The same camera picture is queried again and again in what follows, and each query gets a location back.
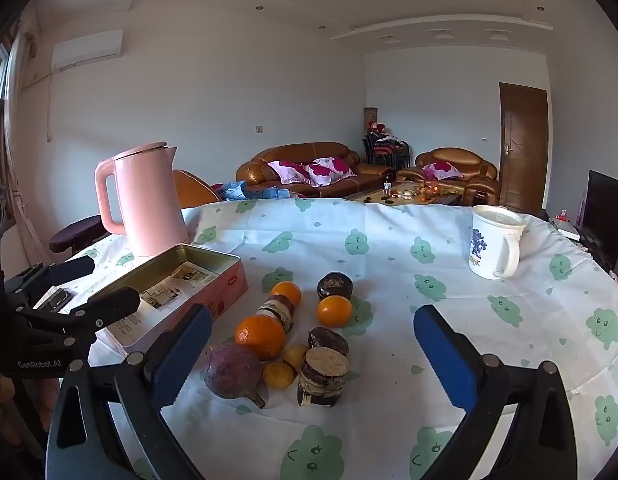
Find dark brown water chestnut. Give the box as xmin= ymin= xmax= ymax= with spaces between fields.
xmin=316 ymin=271 xmax=354 ymax=301
xmin=308 ymin=326 xmax=350 ymax=356

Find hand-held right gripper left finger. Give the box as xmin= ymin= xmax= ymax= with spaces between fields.
xmin=46 ymin=302 xmax=215 ymax=480

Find pink floral pillow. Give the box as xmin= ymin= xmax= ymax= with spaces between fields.
xmin=306 ymin=157 xmax=356 ymax=187
xmin=266 ymin=160 xmax=315 ymax=185
xmin=421 ymin=161 xmax=462 ymax=181

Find brown leather sofa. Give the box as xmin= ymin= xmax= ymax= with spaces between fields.
xmin=235 ymin=142 xmax=397 ymax=199

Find white tablecloth with green print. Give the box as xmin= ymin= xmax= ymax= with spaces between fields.
xmin=39 ymin=197 xmax=618 ymax=480

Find large orange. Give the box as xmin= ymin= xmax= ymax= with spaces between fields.
xmin=234 ymin=314 xmax=287 ymax=361

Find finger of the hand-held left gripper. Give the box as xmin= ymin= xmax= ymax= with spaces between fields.
xmin=3 ymin=255 xmax=96 ymax=306
xmin=14 ymin=286 xmax=141 ymax=348

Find pink electric kettle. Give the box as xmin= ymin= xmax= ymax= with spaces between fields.
xmin=94 ymin=141 xmax=190 ymax=258

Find white mug with blue print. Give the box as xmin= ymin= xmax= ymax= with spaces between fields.
xmin=468 ymin=205 xmax=528 ymax=281

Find small yellow kumquat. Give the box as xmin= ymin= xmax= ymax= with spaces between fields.
xmin=282 ymin=343 xmax=310 ymax=372
xmin=261 ymin=361 xmax=296 ymax=391

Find black television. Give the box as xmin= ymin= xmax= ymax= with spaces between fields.
xmin=579 ymin=170 xmax=618 ymax=273

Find brown wooden door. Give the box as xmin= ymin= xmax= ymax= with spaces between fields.
xmin=498 ymin=81 xmax=548 ymax=211

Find layered cake roll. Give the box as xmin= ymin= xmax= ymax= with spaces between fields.
xmin=255 ymin=294 xmax=296 ymax=333

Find beige curtain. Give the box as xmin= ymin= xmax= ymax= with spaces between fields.
xmin=2 ymin=15 xmax=57 ymax=281

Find purple sweet potato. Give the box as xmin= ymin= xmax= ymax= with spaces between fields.
xmin=204 ymin=344 xmax=267 ymax=409

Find pink tin box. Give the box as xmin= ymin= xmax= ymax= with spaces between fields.
xmin=89 ymin=243 xmax=250 ymax=353

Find printed paper leaflet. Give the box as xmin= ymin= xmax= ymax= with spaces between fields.
xmin=106 ymin=260 xmax=222 ymax=343

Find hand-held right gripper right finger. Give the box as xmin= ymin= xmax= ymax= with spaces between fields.
xmin=413 ymin=304 xmax=580 ymax=480

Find coffee table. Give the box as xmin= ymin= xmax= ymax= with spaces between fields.
xmin=346 ymin=181 xmax=464 ymax=207

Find stacked black chairs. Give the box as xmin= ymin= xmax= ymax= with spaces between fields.
xmin=361 ymin=132 xmax=411 ymax=171

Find white air conditioner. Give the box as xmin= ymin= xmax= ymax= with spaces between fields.
xmin=52 ymin=29 xmax=125 ymax=72

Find orange leather chair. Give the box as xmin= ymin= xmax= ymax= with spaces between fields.
xmin=171 ymin=169 xmax=222 ymax=209

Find brown leather armchair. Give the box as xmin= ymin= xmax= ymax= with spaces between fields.
xmin=396 ymin=147 xmax=500 ymax=207

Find blue cloth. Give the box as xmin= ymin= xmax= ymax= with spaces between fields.
xmin=211 ymin=181 xmax=300 ymax=202

